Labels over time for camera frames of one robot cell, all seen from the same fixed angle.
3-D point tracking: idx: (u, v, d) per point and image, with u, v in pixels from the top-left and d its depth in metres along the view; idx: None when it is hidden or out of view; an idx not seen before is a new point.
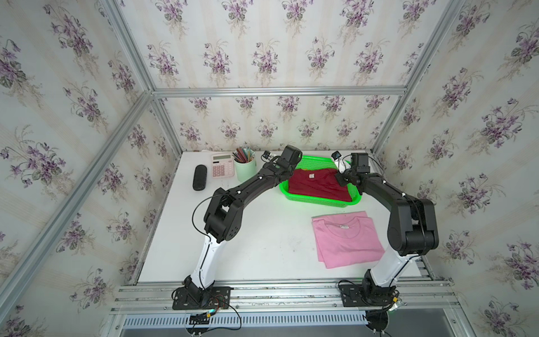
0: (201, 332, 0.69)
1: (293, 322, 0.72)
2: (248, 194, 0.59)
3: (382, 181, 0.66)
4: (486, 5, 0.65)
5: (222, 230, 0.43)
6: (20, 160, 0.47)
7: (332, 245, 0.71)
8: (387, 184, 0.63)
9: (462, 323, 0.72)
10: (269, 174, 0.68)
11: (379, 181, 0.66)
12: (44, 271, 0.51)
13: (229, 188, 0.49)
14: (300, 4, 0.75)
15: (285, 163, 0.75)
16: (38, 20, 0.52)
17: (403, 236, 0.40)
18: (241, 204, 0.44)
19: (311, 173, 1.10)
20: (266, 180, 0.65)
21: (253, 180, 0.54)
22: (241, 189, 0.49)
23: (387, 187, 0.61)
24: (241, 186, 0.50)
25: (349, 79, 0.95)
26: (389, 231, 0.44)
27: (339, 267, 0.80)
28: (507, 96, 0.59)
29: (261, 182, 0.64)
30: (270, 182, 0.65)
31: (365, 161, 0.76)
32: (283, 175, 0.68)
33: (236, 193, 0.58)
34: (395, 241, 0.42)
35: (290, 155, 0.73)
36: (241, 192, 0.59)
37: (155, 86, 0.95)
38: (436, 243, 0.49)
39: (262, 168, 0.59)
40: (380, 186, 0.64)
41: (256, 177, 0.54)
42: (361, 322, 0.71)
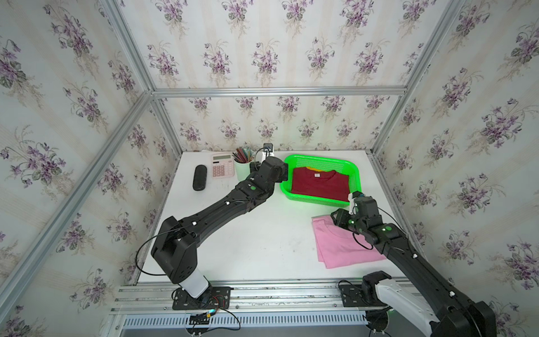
0: (201, 332, 0.69)
1: (293, 322, 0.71)
2: (205, 225, 0.47)
3: (413, 255, 0.51)
4: (486, 5, 0.65)
5: (169, 270, 0.44)
6: (20, 161, 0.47)
7: (332, 244, 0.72)
8: (420, 262, 0.50)
9: None
10: (241, 199, 0.55)
11: (408, 255, 0.52)
12: (44, 271, 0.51)
13: (183, 218, 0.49)
14: (300, 4, 0.75)
15: (262, 184, 0.62)
16: (38, 20, 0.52)
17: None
18: (190, 241, 0.43)
19: (316, 173, 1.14)
20: (232, 207, 0.52)
21: (217, 208, 0.52)
22: (196, 220, 0.47)
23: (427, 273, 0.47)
24: (200, 217, 0.48)
25: (349, 79, 0.95)
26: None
27: (339, 268, 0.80)
28: (507, 96, 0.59)
29: (224, 208, 0.52)
30: (238, 210, 0.53)
31: (373, 210, 0.62)
32: (259, 198, 0.57)
33: (189, 225, 0.46)
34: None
35: (269, 171, 0.59)
36: (195, 224, 0.47)
37: (155, 86, 0.95)
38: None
39: (235, 189, 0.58)
40: (413, 266, 0.50)
41: (224, 202, 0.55)
42: (362, 322, 0.71)
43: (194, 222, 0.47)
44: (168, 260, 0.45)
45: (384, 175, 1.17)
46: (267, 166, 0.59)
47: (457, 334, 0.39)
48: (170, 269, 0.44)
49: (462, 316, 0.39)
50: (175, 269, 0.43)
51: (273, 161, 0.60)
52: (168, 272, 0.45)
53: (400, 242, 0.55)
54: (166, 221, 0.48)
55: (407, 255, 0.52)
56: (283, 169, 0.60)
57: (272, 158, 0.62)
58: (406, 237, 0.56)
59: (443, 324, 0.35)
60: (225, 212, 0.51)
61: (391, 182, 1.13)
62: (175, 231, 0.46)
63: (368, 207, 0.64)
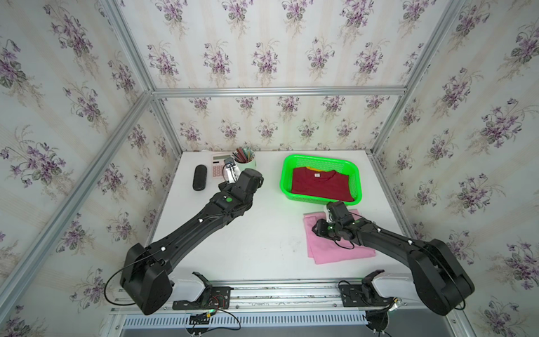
0: (201, 332, 0.69)
1: (293, 322, 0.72)
2: (175, 249, 0.43)
3: (377, 230, 0.60)
4: (486, 5, 0.65)
5: (140, 302, 0.41)
6: (20, 161, 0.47)
7: (320, 243, 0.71)
8: (384, 232, 0.58)
9: (462, 323, 0.72)
10: (215, 215, 0.52)
11: (374, 230, 0.60)
12: (44, 271, 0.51)
13: (151, 245, 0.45)
14: (300, 4, 0.75)
15: (241, 194, 0.60)
16: (38, 20, 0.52)
17: (439, 293, 0.42)
18: (159, 269, 0.40)
19: (316, 173, 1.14)
20: (205, 224, 0.49)
21: (189, 227, 0.48)
22: (165, 245, 0.44)
23: (389, 237, 0.55)
24: (169, 241, 0.45)
25: (349, 79, 0.95)
26: (422, 288, 0.46)
27: (328, 265, 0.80)
28: (507, 96, 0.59)
29: (197, 227, 0.48)
30: (214, 225, 0.50)
31: (343, 211, 0.71)
32: (236, 209, 0.54)
33: (157, 251, 0.42)
34: (434, 300, 0.44)
35: (248, 182, 0.58)
36: (164, 249, 0.43)
37: (155, 86, 0.95)
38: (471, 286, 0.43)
39: (209, 204, 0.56)
40: (377, 237, 0.58)
41: (196, 220, 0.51)
42: (362, 322, 0.71)
43: (162, 248, 0.43)
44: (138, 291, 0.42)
45: (384, 175, 1.17)
46: (245, 177, 0.58)
47: (424, 269, 0.43)
48: (142, 302, 0.41)
49: (422, 255, 0.45)
50: (147, 301, 0.40)
51: (253, 171, 0.60)
52: (139, 305, 0.41)
53: (368, 226, 0.64)
54: (132, 250, 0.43)
55: (373, 232, 0.60)
56: (261, 181, 0.59)
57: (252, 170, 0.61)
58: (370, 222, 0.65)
59: (414, 268, 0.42)
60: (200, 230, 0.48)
61: (391, 182, 1.13)
62: (142, 259, 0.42)
63: (338, 210, 0.73)
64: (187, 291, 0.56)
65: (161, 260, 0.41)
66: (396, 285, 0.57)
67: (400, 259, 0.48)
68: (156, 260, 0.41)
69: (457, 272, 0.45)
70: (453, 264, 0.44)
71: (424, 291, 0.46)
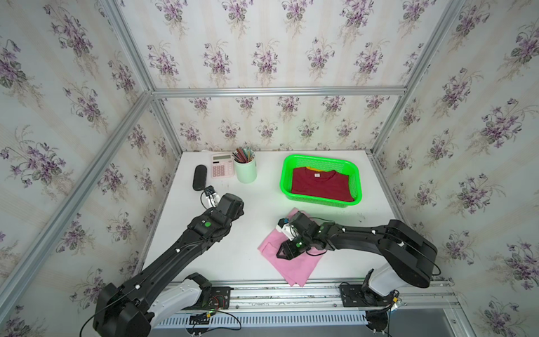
0: (201, 332, 0.69)
1: (293, 322, 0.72)
2: (151, 285, 0.42)
3: (342, 230, 0.61)
4: (486, 5, 0.65)
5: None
6: (20, 161, 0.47)
7: (288, 261, 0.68)
8: (349, 229, 0.59)
9: (461, 323, 0.72)
10: (194, 243, 0.50)
11: (338, 230, 0.62)
12: (44, 271, 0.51)
13: (124, 283, 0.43)
14: (300, 4, 0.75)
15: (220, 219, 0.59)
16: (38, 20, 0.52)
17: (415, 269, 0.44)
18: (135, 310, 0.38)
19: (316, 173, 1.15)
20: (184, 254, 0.48)
21: (165, 259, 0.46)
22: (140, 282, 0.42)
23: (355, 233, 0.57)
24: (144, 276, 0.43)
25: (349, 79, 0.95)
26: (401, 271, 0.47)
27: (305, 280, 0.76)
28: (507, 96, 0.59)
29: (174, 259, 0.47)
30: (193, 252, 0.49)
31: (306, 222, 0.69)
32: (215, 234, 0.53)
33: (132, 290, 0.41)
34: (413, 277, 0.46)
35: (229, 206, 0.58)
36: (139, 286, 0.41)
37: (155, 86, 0.95)
38: (433, 249, 0.47)
39: (187, 232, 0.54)
40: (347, 236, 0.58)
41: (172, 251, 0.48)
42: (361, 322, 0.71)
43: (137, 286, 0.41)
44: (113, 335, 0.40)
45: (384, 175, 1.17)
46: (226, 201, 0.59)
47: (396, 254, 0.45)
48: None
49: (386, 242, 0.47)
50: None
51: (233, 195, 0.62)
52: None
53: (333, 228, 0.65)
54: (104, 291, 0.40)
55: (340, 233, 0.61)
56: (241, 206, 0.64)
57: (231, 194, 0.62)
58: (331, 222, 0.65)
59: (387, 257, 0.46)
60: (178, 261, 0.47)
61: (391, 182, 1.13)
62: (115, 300, 0.42)
63: (301, 221, 0.70)
64: (181, 302, 0.56)
65: (136, 300, 0.40)
66: (386, 280, 0.58)
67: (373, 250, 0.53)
68: (131, 300, 0.39)
69: (419, 241, 0.47)
70: (413, 236, 0.47)
71: (402, 274, 0.48)
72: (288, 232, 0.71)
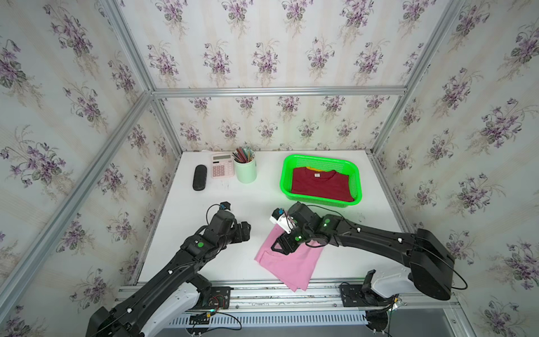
0: (200, 332, 0.69)
1: (293, 322, 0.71)
2: (142, 309, 0.43)
3: (357, 230, 0.54)
4: (486, 5, 0.65)
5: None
6: (20, 160, 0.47)
7: (287, 267, 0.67)
8: (364, 230, 0.53)
9: (462, 323, 0.72)
10: (186, 265, 0.51)
11: (355, 232, 0.54)
12: (44, 272, 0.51)
13: (116, 307, 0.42)
14: (299, 4, 0.75)
15: (213, 236, 0.60)
16: (38, 20, 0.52)
17: (443, 286, 0.42)
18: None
19: (316, 173, 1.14)
20: (176, 277, 0.49)
21: (158, 281, 0.47)
22: (132, 305, 0.43)
23: (374, 237, 0.51)
24: (137, 300, 0.44)
25: (349, 79, 0.95)
26: (420, 282, 0.45)
27: (307, 282, 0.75)
28: (507, 96, 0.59)
29: (165, 281, 0.47)
30: (185, 273, 0.50)
31: (308, 215, 0.62)
32: (208, 253, 0.55)
33: (123, 314, 0.41)
34: (435, 291, 0.44)
35: (221, 225, 0.59)
36: (130, 310, 0.42)
37: (155, 86, 0.95)
38: (452, 260, 0.46)
39: (179, 253, 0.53)
40: (363, 239, 0.52)
41: (165, 273, 0.49)
42: (362, 322, 0.71)
43: (128, 310, 0.42)
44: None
45: (384, 175, 1.17)
46: (219, 220, 0.59)
47: (429, 270, 0.41)
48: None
49: (419, 255, 0.43)
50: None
51: (225, 214, 0.62)
52: None
53: (344, 225, 0.57)
54: (96, 315, 0.40)
55: (354, 233, 0.54)
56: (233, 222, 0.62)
57: (226, 211, 0.64)
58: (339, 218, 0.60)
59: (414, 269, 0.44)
60: (170, 283, 0.47)
61: (391, 182, 1.13)
62: (106, 325, 0.43)
63: (303, 213, 0.62)
64: (177, 309, 0.56)
65: (128, 324, 0.40)
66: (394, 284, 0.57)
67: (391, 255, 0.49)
68: (122, 325, 0.40)
69: (443, 253, 0.47)
70: (437, 246, 0.47)
71: (422, 285, 0.46)
72: (285, 223, 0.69)
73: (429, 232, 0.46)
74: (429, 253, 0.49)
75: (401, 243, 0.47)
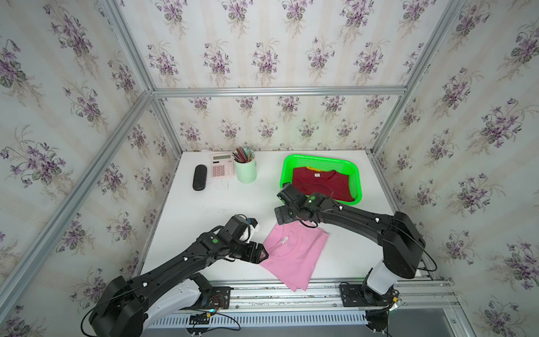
0: (201, 331, 0.69)
1: (293, 322, 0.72)
2: (156, 286, 0.44)
3: (338, 207, 0.57)
4: (486, 5, 0.65)
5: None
6: (20, 160, 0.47)
7: (287, 266, 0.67)
8: (345, 208, 0.56)
9: (462, 323, 0.72)
10: (201, 255, 0.54)
11: (335, 208, 0.57)
12: (44, 272, 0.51)
13: (133, 279, 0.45)
14: (300, 4, 0.75)
15: (227, 236, 0.63)
16: (38, 20, 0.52)
17: (409, 264, 0.44)
18: (138, 307, 0.40)
19: (316, 173, 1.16)
20: (190, 265, 0.51)
21: (172, 265, 0.50)
22: (148, 280, 0.45)
23: (354, 215, 0.53)
24: (152, 276, 0.46)
25: (349, 79, 0.95)
26: (390, 260, 0.48)
27: (307, 280, 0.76)
28: (507, 96, 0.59)
29: (180, 266, 0.50)
30: (198, 264, 0.52)
31: (295, 194, 0.66)
32: (221, 251, 0.57)
33: (140, 288, 0.43)
34: (401, 270, 0.47)
35: (236, 227, 0.63)
36: (146, 285, 0.44)
37: (155, 86, 0.95)
38: (422, 243, 0.47)
39: (196, 243, 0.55)
40: (343, 216, 0.54)
41: (181, 258, 0.52)
42: (361, 322, 0.71)
43: (144, 283, 0.44)
44: (107, 330, 0.41)
45: (384, 175, 1.17)
46: (235, 222, 0.63)
47: (397, 248, 0.44)
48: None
49: (392, 235, 0.45)
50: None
51: (241, 218, 0.66)
52: None
53: (328, 203, 0.59)
54: (114, 283, 0.42)
55: (335, 210, 0.56)
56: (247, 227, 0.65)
57: (241, 215, 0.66)
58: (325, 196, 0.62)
59: (386, 247, 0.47)
60: (182, 269, 0.49)
61: (391, 182, 1.13)
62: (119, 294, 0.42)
63: (289, 192, 0.66)
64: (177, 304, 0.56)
65: (142, 296, 0.42)
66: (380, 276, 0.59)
67: (366, 234, 0.52)
68: (136, 297, 0.41)
69: (415, 236, 0.49)
70: (410, 229, 0.49)
71: (392, 263, 0.48)
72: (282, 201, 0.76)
73: (405, 214, 0.48)
74: (401, 234, 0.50)
75: (377, 222, 0.49)
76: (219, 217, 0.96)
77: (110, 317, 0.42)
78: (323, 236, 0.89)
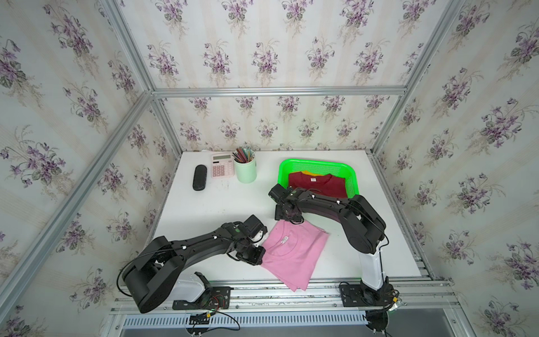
0: (201, 332, 0.69)
1: (293, 322, 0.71)
2: (193, 253, 0.48)
3: (311, 196, 0.68)
4: (486, 5, 0.65)
5: (142, 295, 0.41)
6: (20, 161, 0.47)
7: (287, 266, 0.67)
8: (316, 196, 0.66)
9: (462, 323, 0.72)
10: (227, 237, 0.59)
11: (309, 196, 0.68)
12: (44, 271, 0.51)
13: (173, 241, 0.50)
14: (300, 4, 0.75)
15: (248, 230, 0.69)
16: (38, 20, 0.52)
17: (363, 238, 0.51)
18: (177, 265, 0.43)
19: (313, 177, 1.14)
20: (218, 242, 0.55)
21: (204, 238, 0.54)
22: (186, 245, 0.49)
23: (322, 201, 0.62)
24: (189, 243, 0.50)
25: (349, 79, 0.95)
26: (352, 239, 0.55)
27: (305, 278, 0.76)
28: (507, 96, 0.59)
29: (211, 241, 0.54)
30: (224, 246, 0.56)
31: (281, 189, 0.79)
32: (240, 241, 0.60)
33: (177, 250, 0.46)
34: (362, 246, 0.54)
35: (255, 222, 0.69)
36: (184, 249, 0.47)
37: (155, 86, 0.95)
38: (382, 222, 0.55)
39: (222, 226, 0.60)
40: (314, 203, 0.64)
41: (211, 235, 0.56)
42: (362, 322, 0.71)
43: (184, 247, 0.48)
44: (142, 285, 0.42)
45: (384, 175, 1.17)
46: (256, 220, 0.70)
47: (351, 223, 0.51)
48: (143, 295, 0.41)
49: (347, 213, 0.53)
50: (149, 295, 0.41)
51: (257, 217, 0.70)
52: (137, 297, 0.42)
53: (304, 194, 0.71)
54: (156, 241, 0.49)
55: (309, 197, 0.67)
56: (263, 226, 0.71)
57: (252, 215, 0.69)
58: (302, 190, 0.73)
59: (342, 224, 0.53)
60: (214, 243, 0.54)
61: (391, 182, 1.13)
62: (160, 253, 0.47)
63: (276, 187, 0.79)
64: (187, 292, 0.56)
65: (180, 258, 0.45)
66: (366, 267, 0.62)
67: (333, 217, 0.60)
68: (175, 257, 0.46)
69: (373, 215, 0.54)
70: (370, 210, 0.55)
71: (355, 240, 0.55)
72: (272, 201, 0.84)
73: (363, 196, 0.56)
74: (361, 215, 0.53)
75: (338, 203, 0.58)
76: (219, 217, 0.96)
77: (146, 274, 0.44)
78: (323, 236, 0.89)
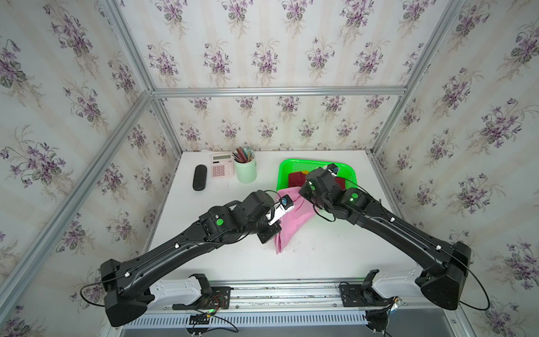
0: (201, 332, 0.69)
1: (293, 322, 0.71)
2: (139, 277, 0.39)
3: (391, 220, 0.47)
4: (486, 5, 0.65)
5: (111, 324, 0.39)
6: (20, 161, 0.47)
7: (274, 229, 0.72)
8: (396, 223, 0.47)
9: (462, 323, 0.72)
10: (200, 241, 0.43)
11: (387, 217, 0.48)
12: (44, 272, 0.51)
13: (119, 266, 0.42)
14: (300, 4, 0.75)
15: (241, 220, 0.49)
16: (38, 20, 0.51)
17: (457, 300, 0.41)
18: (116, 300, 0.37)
19: None
20: (181, 253, 0.42)
21: (161, 251, 0.42)
22: (130, 270, 0.40)
23: (409, 236, 0.45)
24: (137, 265, 0.41)
25: (349, 79, 0.95)
26: (431, 288, 0.44)
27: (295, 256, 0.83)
28: (507, 96, 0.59)
29: (168, 255, 0.41)
30: (194, 250, 0.42)
31: (330, 182, 0.53)
32: (226, 234, 0.44)
33: (123, 276, 0.39)
34: (442, 300, 0.44)
35: (255, 208, 0.47)
36: (130, 274, 0.39)
37: (155, 86, 0.95)
38: None
39: (194, 225, 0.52)
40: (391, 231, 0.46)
41: (172, 246, 0.43)
42: (361, 322, 0.71)
43: (125, 274, 0.39)
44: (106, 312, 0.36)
45: (384, 175, 1.17)
46: (254, 201, 0.47)
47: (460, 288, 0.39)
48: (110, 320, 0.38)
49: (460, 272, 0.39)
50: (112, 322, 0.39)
51: (264, 197, 0.48)
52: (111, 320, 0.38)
53: (373, 208, 0.49)
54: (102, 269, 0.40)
55: (384, 220, 0.47)
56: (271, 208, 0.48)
57: (266, 194, 0.50)
58: (370, 200, 0.51)
59: (442, 280, 0.41)
60: (170, 258, 0.41)
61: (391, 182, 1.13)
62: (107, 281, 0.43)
63: (325, 181, 0.54)
64: (179, 298, 0.55)
65: (121, 288, 0.38)
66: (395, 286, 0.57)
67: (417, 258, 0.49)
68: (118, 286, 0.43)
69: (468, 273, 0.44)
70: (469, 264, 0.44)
71: (432, 290, 0.44)
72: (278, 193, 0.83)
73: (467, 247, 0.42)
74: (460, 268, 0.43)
75: (438, 251, 0.42)
76: None
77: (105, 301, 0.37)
78: (324, 236, 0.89)
